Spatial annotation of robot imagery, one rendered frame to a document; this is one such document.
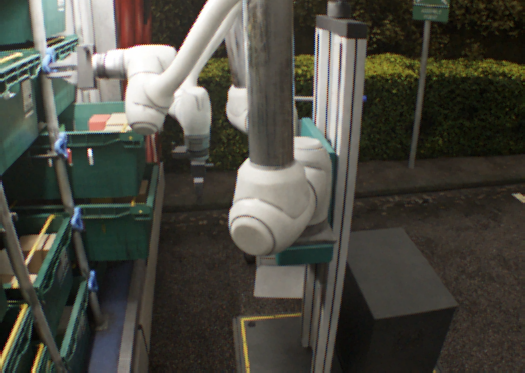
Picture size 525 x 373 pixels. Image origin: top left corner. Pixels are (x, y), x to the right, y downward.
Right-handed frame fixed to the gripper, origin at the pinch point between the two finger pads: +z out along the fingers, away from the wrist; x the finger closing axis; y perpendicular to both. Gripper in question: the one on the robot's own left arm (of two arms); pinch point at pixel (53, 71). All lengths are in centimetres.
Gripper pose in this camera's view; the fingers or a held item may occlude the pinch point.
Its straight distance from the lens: 134.0
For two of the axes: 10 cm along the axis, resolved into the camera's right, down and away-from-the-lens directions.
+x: 0.6, 10.0, 0.6
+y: 1.5, 0.5, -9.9
